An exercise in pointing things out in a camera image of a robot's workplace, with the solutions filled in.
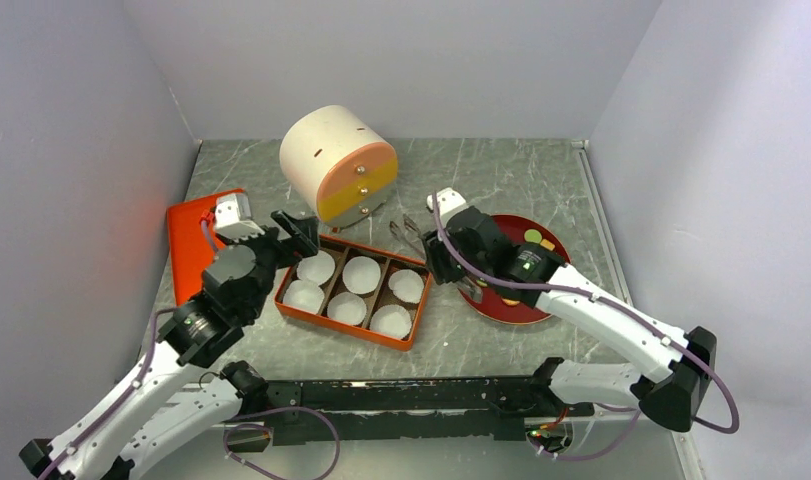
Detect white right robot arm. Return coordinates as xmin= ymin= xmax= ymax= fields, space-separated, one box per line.
xmin=421 ymin=196 xmax=720 ymax=432

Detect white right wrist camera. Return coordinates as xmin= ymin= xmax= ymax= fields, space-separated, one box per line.
xmin=427 ymin=187 xmax=469 ymax=226

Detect white paper cup back left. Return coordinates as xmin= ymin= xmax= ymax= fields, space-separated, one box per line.
xmin=296 ymin=250 xmax=336 ymax=286

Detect white paper cup back right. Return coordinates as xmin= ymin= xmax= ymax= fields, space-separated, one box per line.
xmin=388 ymin=269 xmax=425 ymax=304

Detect white round drawer cabinet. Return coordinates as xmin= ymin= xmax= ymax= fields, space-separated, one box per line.
xmin=279 ymin=105 xmax=399 ymax=229

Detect white paper cup front left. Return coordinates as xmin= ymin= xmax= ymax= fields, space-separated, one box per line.
xmin=282 ymin=279 xmax=325 ymax=314

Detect white paper cup back middle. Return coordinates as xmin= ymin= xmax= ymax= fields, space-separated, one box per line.
xmin=342 ymin=256 xmax=381 ymax=295

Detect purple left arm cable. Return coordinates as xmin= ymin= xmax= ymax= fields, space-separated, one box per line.
xmin=37 ymin=211 xmax=343 ymax=480

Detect white paper cup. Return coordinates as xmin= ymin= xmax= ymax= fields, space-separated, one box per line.
xmin=296 ymin=250 xmax=336 ymax=286
xmin=326 ymin=291 xmax=367 ymax=326
xmin=342 ymin=256 xmax=381 ymax=295
xmin=369 ymin=304 xmax=413 ymax=340
xmin=388 ymin=269 xmax=425 ymax=304
xmin=282 ymin=279 xmax=325 ymax=314

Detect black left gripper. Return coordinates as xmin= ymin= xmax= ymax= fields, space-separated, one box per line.
xmin=221 ymin=209 xmax=319 ymax=319

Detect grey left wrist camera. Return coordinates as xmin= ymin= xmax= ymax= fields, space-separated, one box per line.
xmin=213 ymin=192 xmax=262 ymax=240

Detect white paper cup front right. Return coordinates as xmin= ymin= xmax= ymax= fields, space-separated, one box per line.
xmin=369 ymin=304 xmax=413 ymax=340

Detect orange cookie tin box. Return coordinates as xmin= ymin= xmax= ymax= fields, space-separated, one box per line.
xmin=273 ymin=235 xmax=432 ymax=352

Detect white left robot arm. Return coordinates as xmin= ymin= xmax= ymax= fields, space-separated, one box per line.
xmin=19 ymin=210 xmax=319 ymax=479

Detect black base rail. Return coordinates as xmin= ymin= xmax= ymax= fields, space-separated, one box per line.
xmin=238 ymin=375 xmax=595 ymax=446

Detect orange tin lid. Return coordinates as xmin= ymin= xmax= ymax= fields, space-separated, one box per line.
xmin=166 ymin=188 xmax=244 ymax=306

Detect white paper cup front middle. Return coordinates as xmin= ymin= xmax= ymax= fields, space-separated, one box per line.
xmin=326 ymin=291 xmax=367 ymax=326

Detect red round plate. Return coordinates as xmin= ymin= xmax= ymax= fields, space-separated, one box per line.
xmin=458 ymin=214 xmax=571 ymax=325

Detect silver metal tongs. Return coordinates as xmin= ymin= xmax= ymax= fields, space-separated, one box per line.
xmin=388 ymin=214 xmax=483 ymax=303

